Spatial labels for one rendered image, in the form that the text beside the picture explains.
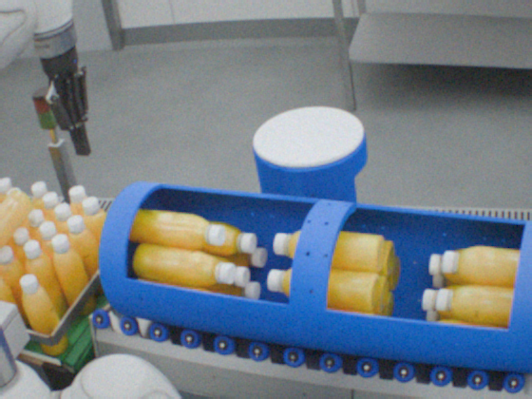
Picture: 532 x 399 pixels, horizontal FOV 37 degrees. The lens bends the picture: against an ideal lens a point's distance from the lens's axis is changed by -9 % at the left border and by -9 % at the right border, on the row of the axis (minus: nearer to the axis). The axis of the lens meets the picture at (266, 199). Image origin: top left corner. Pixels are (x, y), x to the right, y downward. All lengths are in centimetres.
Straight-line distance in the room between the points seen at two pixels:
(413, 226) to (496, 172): 219
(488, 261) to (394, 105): 293
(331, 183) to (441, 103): 234
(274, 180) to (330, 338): 68
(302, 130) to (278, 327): 76
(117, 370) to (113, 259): 53
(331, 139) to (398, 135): 200
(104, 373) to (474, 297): 66
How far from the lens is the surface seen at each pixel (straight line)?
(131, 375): 116
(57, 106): 160
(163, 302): 165
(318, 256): 150
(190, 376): 181
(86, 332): 194
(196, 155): 420
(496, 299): 148
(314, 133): 217
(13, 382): 118
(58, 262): 190
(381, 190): 375
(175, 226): 168
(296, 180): 208
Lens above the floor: 215
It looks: 34 degrees down
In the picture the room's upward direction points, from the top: 10 degrees counter-clockwise
